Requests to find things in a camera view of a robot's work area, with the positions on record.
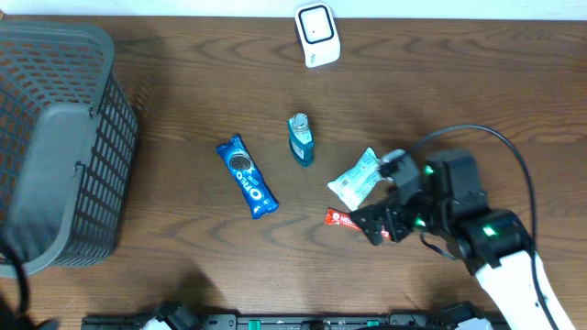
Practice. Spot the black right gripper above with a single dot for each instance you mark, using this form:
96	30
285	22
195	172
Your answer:
372	214

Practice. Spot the white green wipes pack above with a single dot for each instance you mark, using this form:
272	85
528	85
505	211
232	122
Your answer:
353	186

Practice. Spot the red coffee stick sachet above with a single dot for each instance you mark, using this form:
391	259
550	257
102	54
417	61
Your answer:
339	219

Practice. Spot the blue mouthwash bottle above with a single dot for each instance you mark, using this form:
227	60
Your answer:
301	139

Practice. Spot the blue Oreo cookie pack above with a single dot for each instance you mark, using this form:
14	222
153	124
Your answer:
248	177

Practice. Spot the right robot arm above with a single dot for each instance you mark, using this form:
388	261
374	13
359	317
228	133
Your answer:
446	199

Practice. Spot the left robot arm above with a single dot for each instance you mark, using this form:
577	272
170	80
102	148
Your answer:
173	316

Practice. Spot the white barcode scanner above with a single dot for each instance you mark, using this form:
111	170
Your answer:
318	34

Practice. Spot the grey plastic basket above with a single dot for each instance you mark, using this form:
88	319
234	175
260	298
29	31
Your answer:
68	141

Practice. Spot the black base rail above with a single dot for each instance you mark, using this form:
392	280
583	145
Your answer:
313	322

